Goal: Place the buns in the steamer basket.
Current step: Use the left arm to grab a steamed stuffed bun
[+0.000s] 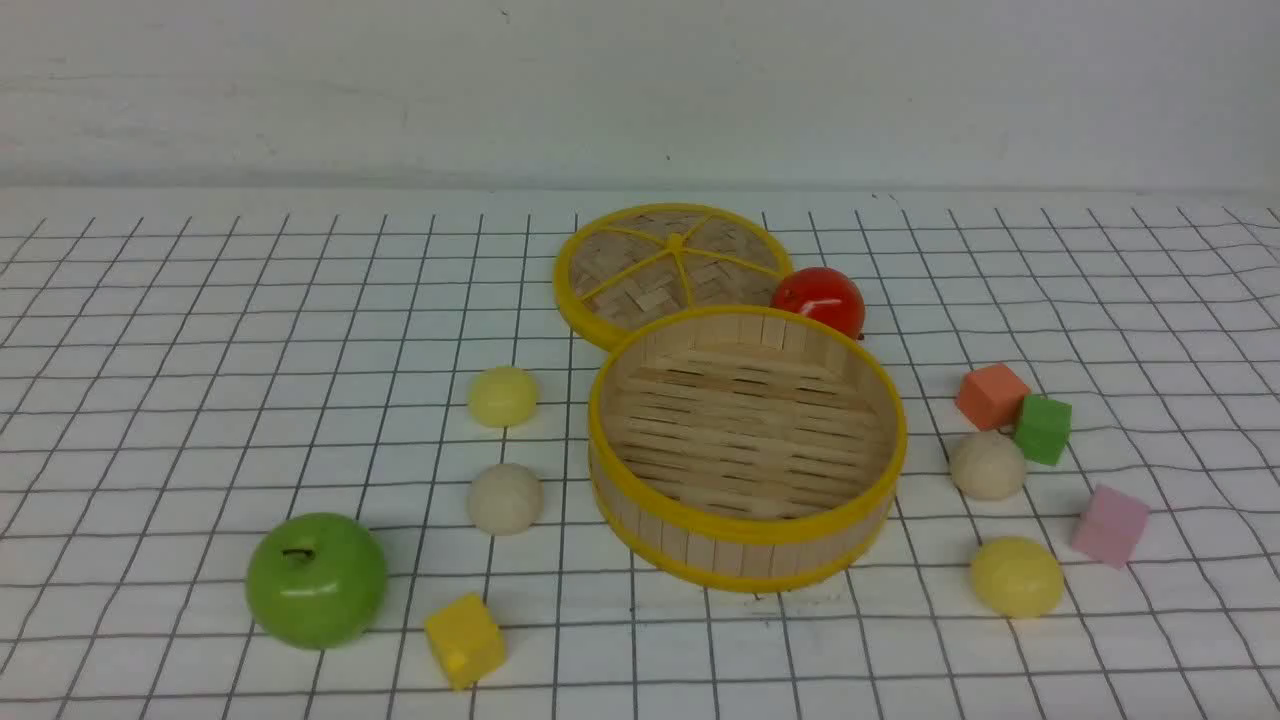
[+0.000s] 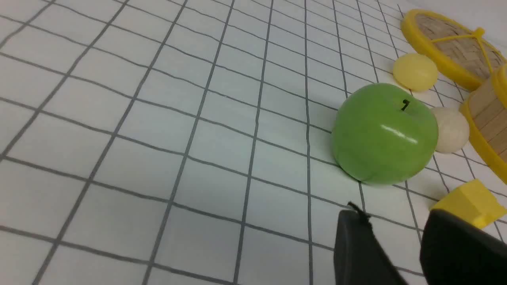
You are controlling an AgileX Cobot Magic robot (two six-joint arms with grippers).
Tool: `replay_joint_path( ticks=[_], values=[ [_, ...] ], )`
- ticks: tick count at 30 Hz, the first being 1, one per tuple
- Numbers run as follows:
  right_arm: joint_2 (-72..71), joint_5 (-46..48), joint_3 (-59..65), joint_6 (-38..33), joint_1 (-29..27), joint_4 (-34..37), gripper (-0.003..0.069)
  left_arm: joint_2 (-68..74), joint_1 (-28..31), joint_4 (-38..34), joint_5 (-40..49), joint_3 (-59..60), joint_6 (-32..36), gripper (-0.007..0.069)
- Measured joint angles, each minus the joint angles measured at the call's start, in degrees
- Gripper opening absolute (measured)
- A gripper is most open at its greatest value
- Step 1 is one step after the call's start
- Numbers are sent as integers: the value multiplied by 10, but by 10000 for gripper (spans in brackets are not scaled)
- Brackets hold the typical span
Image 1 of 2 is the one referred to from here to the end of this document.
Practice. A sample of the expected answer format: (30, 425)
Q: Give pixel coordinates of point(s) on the yellow bun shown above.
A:
(504, 396)
(1016, 577)

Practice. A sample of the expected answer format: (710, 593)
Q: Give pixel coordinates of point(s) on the white bun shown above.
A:
(988, 466)
(505, 499)

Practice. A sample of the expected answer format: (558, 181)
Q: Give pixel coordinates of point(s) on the bamboo steamer lid yellow rim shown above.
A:
(637, 265)

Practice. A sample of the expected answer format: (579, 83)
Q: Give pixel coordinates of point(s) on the bamboo steamer tray yellow rim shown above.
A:
(744, 448)

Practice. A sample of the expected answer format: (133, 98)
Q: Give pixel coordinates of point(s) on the red tomato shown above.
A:
(827, 296)

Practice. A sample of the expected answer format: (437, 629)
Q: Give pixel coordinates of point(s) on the yellow foam cube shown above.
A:
(465, 641)

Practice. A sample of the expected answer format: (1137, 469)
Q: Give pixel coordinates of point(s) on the orange foam cube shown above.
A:
(990, 396)

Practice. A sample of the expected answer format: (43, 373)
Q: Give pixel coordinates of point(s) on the green apple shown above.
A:
(316, 581)

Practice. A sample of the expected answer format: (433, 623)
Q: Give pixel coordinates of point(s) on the green foam cube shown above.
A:
(1043, 429)

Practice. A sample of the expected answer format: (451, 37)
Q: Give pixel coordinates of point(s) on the pink foam cube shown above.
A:
(1110, 528)

